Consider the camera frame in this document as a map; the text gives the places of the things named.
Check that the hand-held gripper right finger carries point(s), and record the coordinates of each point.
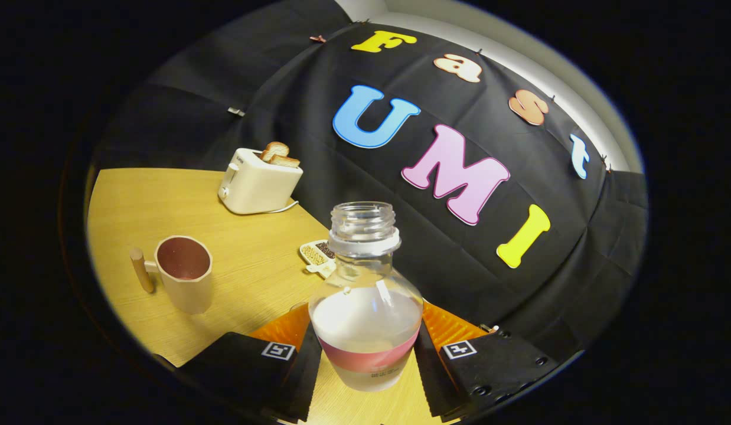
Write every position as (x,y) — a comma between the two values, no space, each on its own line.
(430,378)

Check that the toast slice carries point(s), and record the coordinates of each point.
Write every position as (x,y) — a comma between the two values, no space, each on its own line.
(275,150)
(286,161)

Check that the white divided condiment dish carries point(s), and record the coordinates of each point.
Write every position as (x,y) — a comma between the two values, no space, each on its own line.
(315,257)

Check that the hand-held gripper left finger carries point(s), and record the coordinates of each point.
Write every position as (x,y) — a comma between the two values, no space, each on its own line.
(300,383)

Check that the wooden table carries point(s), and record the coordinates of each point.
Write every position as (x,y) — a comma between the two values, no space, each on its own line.
(253,277)

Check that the clear plastic juice bottle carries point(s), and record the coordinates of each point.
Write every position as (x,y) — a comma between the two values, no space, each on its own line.
(365,319)

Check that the orange clip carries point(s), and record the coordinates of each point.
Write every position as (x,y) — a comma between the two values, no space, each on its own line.
(318,39)

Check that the silver clip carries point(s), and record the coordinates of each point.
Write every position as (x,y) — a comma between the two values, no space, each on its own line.
(236,111)

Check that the white toaster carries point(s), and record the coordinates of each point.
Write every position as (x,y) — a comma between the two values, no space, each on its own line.
(259,189)

